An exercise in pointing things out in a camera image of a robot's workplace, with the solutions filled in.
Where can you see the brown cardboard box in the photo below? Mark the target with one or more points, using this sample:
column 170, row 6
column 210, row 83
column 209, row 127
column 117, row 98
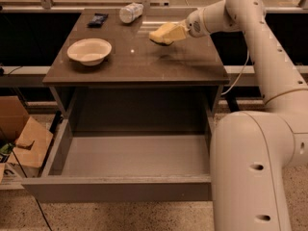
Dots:
column 24, row 141

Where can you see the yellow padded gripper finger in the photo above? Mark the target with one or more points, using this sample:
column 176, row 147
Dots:
column 174, row 31

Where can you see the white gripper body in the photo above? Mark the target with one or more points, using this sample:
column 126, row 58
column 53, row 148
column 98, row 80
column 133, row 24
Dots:
column 194, row 26

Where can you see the white paper bowl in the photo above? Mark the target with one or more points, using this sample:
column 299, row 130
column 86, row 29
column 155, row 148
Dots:
column 89, row 51

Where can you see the dark brown cabinet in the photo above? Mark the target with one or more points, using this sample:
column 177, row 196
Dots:
column 135, row 61

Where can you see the open grey top drawer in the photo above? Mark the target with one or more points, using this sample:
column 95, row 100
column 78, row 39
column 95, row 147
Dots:
column 119, row 146

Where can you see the clear plastic bottle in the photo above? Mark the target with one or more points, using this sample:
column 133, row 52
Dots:
column 130, row 12

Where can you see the yellow sponge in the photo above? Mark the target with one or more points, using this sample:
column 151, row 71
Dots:
column 159, row 37

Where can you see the dark blue snack packet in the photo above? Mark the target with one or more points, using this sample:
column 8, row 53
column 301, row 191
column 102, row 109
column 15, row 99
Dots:
column 98, row 20

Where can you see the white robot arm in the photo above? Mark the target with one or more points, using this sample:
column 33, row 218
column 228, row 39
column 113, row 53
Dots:
column 249, row 149

